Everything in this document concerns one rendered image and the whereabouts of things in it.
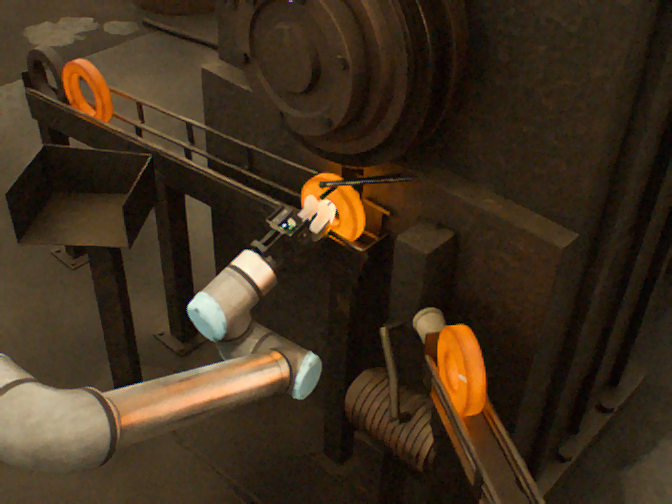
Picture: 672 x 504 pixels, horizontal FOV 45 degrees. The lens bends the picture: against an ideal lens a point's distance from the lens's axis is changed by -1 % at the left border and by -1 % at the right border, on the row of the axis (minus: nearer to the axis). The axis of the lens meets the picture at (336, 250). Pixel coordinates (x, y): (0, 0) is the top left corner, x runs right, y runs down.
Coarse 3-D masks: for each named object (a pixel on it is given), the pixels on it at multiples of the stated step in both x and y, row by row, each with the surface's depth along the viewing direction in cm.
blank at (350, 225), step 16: (320, 176) 167; (336, 176) 166; (304, 192) 172; (320, 192) 168; (336, 192) 164; (352, 192) 165; (336, 208) 167; (352, 208) 164; (336, 224) 171; (352, 224) 165; (352, 240) 169
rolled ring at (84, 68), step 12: (84, 60) 217; (72, 72) 219; (84, 72) 214; (96, 72) 215; (72, 84) 224; (96, 84) 214; (72, 96) 225; (96, 96) 216; (108, 96) 216; (84, 108) 226; (108, 108) 218; (108, 120) 222
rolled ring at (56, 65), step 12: (36, 48) 227; (48, 48) 226; (36, 60) 230; (48, 60) 224; (60, 60) 225; (36, 72) 234; (60, 72) 224; (36, 84) 236; (60, 84) 226; (48, 96) 236; (60, 96) 229
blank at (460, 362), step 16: (448, 336) 140; (464, 336) 136; (448, 352) 141; (464, 352) 134; (480, 352) 134; (448, 368) 143; (464, 368) 133; (480, 368) 133; (448, 384) 143; (464, 384) 134; (480, 384) 133; (464, 400) 135; (480, 400) 134
